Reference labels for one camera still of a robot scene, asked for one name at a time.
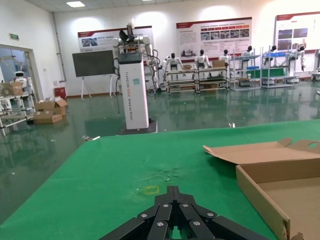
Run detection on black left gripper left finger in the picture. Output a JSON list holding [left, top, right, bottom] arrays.
[[99, 186, 175, 240]]

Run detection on small white service robot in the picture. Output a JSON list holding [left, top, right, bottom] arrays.
[[12, 70, 32, 93]]

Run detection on black display board on stand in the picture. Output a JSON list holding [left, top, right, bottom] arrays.
[[72, 49, 115, 100]]

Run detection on wide red white wall poster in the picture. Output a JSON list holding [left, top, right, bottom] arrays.
[[176, 16, 253, 60]]

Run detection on green tablecloth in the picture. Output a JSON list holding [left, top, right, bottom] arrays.
[[0, 119, 320, 240]]

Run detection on open cardboard floor box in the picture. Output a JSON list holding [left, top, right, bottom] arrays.
[[34, 98, 68, 116]]

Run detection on white shelving rack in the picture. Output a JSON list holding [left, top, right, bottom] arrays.
[[230, 46, 262, 91], [260, 45, 300, 89]]

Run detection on pipe frame workbench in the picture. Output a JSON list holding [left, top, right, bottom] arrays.
[[165, 68, 199, 94], [196, 67, 230, 93]]

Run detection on red floor box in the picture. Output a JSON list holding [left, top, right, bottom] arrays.
[[54, 87, 68, 100]]

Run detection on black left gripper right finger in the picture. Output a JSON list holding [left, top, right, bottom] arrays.
[[174, 186, 271, 240]]

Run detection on cardboard box on rack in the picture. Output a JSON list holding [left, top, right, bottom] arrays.
[[0, 82, 24, 97]]

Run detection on flat cardboard floor box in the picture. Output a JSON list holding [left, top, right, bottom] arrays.
[[33, 111, 63, 125]]

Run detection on cardboard box, oval flap hole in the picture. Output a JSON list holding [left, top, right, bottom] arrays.
[[202, 137, 320, 240]]

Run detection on grey framed glass doorway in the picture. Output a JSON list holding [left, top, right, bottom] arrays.
[[0, 44, 42, 106]]

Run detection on white pipe rack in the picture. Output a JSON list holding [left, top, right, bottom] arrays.
[[0, 92, 37, 130]]

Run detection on white black humanoid robot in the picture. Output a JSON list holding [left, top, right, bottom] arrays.
[[195, 49, 211, 69], [240, 46, 254, 68], [219, 49, 232, 63], [264, 44, 279, 66], [296, 45, 308, 71], [161, 52, 181, 76]]

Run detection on white wall pipe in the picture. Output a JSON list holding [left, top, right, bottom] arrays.
[[51, 4, 68, 83]]

